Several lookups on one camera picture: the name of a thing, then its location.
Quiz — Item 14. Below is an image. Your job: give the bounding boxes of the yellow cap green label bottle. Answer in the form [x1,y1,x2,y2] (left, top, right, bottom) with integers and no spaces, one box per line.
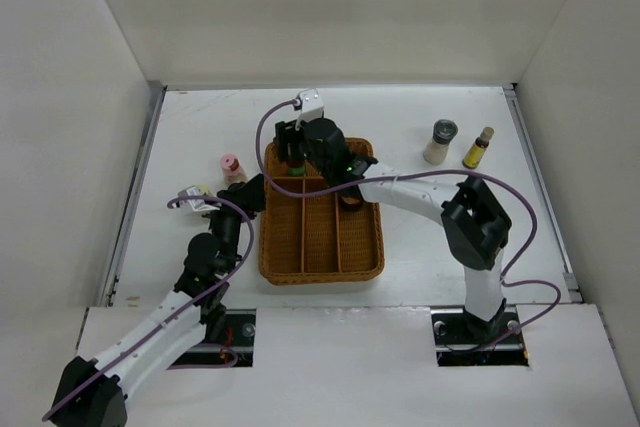
[286,159,306,177]

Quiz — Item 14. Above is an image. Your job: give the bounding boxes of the yellow lid spice shaker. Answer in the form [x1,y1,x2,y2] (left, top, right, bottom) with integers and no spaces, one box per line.
[198,185,211,196]

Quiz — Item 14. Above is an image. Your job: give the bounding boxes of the red lid chili sauce jar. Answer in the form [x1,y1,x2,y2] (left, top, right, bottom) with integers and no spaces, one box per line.
[337,195,364,212]

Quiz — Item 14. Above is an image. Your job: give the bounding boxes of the black top salt grinder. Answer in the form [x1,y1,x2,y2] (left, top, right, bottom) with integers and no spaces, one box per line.
[423,119,458,166]

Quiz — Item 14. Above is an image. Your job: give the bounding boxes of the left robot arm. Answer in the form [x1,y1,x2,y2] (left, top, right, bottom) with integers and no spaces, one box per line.
[43,174,266,426]

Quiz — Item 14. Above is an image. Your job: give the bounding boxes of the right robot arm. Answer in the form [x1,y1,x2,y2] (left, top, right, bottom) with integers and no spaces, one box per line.
[274,117,512,343]

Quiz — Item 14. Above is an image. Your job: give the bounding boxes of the pink lid spice shaker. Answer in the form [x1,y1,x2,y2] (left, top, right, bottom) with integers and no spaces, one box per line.
[219,154,247,186]

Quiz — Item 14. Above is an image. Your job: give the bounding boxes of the brown wicker divided basket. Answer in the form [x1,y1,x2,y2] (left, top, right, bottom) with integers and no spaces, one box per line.
[259,143,385,285]

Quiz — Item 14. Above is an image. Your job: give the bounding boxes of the small yellow label dark bottle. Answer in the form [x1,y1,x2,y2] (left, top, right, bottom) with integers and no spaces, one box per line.
[462,126,494,169]

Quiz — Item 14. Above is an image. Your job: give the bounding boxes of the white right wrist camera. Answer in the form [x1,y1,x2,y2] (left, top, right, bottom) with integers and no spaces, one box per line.
[294,89,324,130]

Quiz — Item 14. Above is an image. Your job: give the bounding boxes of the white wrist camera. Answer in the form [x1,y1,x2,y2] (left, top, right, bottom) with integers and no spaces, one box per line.
[294,89,324,130]
[177,184,216,215]

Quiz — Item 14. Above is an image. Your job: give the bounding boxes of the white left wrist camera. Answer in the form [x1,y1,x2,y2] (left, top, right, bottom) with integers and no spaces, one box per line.
[177,184,216,215]

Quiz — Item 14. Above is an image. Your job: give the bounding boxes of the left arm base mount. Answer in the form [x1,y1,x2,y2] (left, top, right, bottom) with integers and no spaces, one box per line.
[169,309,257,370]

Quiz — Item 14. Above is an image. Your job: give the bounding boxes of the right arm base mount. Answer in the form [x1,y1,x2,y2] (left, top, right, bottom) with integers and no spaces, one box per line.
[431,309,529,367]

